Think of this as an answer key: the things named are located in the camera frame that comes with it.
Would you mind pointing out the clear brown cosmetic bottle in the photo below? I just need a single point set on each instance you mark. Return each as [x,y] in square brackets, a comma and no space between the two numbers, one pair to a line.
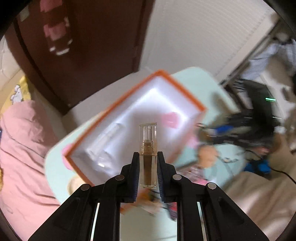
[148,155]

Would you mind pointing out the cream fleece blanket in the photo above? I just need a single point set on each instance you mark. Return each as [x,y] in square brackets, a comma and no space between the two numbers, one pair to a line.
[269,203]

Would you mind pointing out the dark brown wooden door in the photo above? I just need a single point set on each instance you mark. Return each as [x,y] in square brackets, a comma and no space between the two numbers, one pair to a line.
[106,44]

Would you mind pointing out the yellow cartoon pillow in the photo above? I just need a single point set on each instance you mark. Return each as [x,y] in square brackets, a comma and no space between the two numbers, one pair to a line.
[19,93]

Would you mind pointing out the pink bed quilt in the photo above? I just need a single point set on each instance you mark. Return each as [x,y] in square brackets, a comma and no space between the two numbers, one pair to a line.
[26,198]

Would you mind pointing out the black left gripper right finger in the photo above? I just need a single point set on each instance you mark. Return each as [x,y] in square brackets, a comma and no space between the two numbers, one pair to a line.
[204,212]

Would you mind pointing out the orange white cardboard box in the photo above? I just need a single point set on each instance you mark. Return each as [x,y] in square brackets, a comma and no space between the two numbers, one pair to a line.
[147,102]

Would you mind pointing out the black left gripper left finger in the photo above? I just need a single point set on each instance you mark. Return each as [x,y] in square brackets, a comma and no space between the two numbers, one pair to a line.
[93,212]

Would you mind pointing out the brown plush toy keychain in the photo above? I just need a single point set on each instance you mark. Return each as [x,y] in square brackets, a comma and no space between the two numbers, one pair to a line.
[206,156]

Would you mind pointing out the white tube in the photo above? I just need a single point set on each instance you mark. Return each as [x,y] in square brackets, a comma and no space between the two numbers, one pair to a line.
[96,148]

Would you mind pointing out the pink heart shaped object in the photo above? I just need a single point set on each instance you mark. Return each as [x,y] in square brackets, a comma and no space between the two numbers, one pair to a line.
[171,120]

